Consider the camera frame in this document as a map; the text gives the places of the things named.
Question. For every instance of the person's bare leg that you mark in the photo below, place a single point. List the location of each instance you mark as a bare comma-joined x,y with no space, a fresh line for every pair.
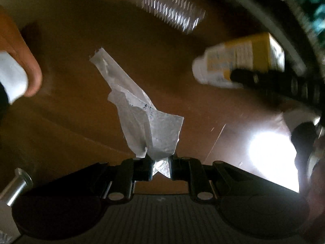
22,56

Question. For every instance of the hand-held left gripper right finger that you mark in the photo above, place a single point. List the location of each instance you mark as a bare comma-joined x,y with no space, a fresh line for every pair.
177,169

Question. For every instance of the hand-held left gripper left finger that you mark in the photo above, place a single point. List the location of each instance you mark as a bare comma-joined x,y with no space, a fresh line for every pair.
142,170

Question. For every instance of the white yellow label bottle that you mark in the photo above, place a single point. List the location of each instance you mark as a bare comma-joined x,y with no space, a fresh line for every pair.
241,53

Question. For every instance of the teal printed bag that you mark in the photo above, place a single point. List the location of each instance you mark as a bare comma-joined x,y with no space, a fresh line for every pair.
312,2

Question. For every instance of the white cloth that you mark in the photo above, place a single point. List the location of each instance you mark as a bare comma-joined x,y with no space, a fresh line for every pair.
12,78

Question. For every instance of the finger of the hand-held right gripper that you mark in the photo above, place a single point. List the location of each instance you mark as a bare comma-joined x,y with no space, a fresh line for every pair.
266,81

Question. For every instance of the torn white paper wrapper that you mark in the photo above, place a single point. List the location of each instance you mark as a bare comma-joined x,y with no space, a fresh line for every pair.
152,132

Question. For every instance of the clear ribbed plastic cup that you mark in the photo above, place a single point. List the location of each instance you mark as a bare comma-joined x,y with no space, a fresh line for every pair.
172,12

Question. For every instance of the silver metal cylinder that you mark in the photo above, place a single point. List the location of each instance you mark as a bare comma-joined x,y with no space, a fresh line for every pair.
17,185

